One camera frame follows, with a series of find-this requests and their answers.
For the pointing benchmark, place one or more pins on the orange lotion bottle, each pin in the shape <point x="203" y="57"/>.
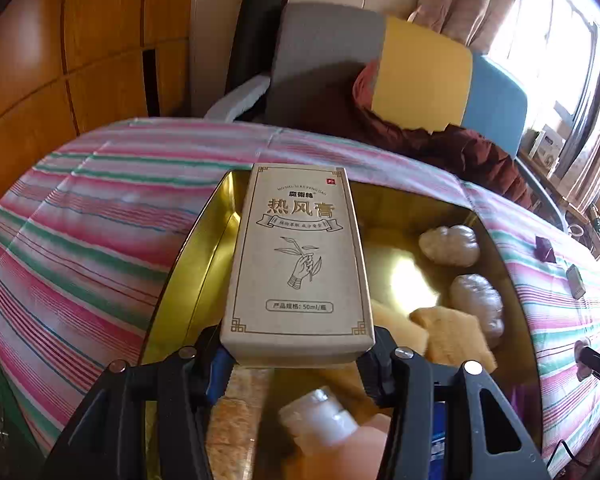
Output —
<point x="331" y="443"/>

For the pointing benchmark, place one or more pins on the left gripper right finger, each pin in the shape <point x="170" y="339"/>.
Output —
<point x="446" y="422"/>

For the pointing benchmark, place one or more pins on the beige ointment box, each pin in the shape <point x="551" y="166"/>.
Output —
<point x="298" y="293"/>

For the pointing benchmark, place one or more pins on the striped bed sheet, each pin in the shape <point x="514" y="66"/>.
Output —
<point x="88" y="235"/>

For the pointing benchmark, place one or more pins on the gold metal tin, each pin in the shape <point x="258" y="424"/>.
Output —
<point x="400" y="278"/>

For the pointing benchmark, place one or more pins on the yellow sponge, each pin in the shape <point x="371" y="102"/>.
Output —
<point x="454" y="337"/>
<point x="403" y="331"/>

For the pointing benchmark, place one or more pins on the purple paper piece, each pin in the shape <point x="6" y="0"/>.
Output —
<point x="543" y="250"/>

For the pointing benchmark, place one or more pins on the blue tissue pack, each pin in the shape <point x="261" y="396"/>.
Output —
<point x="438" y="436"/>

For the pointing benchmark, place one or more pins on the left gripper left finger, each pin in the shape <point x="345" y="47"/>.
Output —
<point x="105" y="437"/>

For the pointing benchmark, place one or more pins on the white box on desk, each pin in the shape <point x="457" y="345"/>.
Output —
<point x="550" y="145"/>

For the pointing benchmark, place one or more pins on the cracker snack packet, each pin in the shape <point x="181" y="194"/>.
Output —
<point x="234" y="424"/>

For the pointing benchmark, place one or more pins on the multicolour armchair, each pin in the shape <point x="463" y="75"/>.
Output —
<point x="411" y="76"/>

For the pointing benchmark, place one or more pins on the white plastic bag ball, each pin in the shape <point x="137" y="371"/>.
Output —
<point x="451" y="246"/>

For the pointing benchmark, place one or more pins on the wooden wardrobe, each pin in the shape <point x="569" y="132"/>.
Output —
<point x="70" y="66"/>

